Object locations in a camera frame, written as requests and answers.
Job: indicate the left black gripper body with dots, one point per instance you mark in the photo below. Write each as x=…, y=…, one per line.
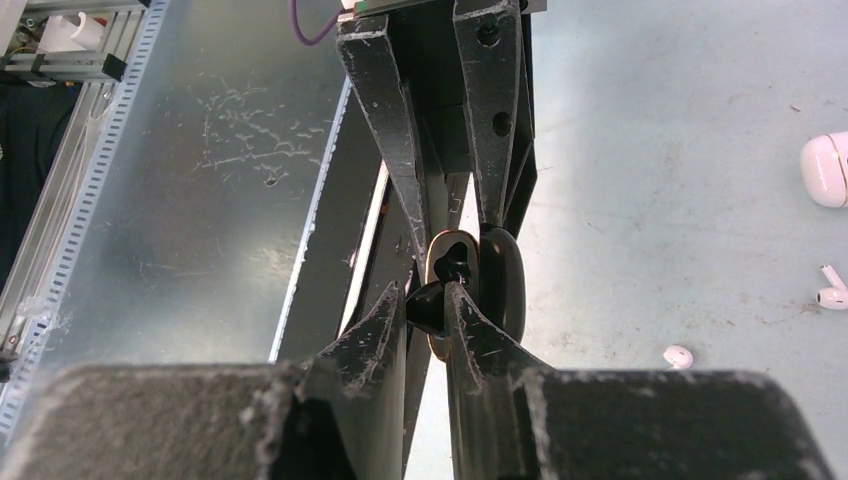
x=425, y=44

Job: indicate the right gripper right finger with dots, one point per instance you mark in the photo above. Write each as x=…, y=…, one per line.
x=515, y=417

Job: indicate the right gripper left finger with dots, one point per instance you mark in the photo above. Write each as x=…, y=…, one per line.
x=153, y=422

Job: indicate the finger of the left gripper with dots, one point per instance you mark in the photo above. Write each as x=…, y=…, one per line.
x=367, y=53
x=494, y=44

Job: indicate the black earbud charging case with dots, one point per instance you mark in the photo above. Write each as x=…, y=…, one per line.
x=498, y=283

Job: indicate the white earbud charging case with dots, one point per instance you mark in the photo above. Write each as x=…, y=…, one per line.
x=823, y=164

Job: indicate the white earbud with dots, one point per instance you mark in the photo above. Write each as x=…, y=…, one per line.
x=833, y=297
x=678, y=357

